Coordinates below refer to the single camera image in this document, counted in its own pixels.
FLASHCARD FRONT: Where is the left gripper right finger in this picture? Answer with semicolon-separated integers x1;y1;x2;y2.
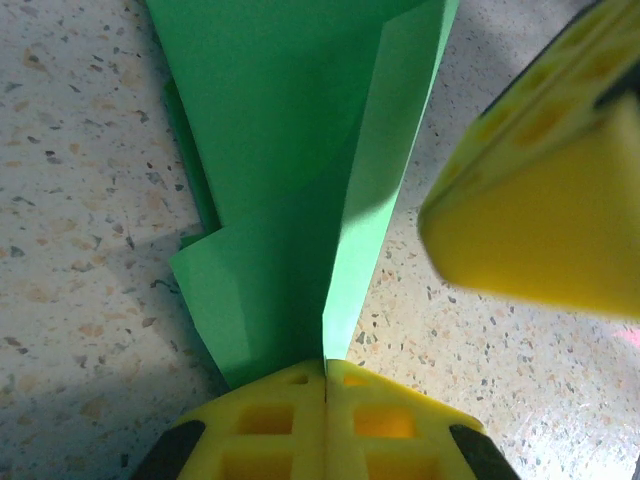
324;357;525;480

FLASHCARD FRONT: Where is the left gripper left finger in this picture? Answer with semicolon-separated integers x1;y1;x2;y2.
129;359;327;480

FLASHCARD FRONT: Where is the green cloth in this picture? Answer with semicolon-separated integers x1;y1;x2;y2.
144;0;461;392

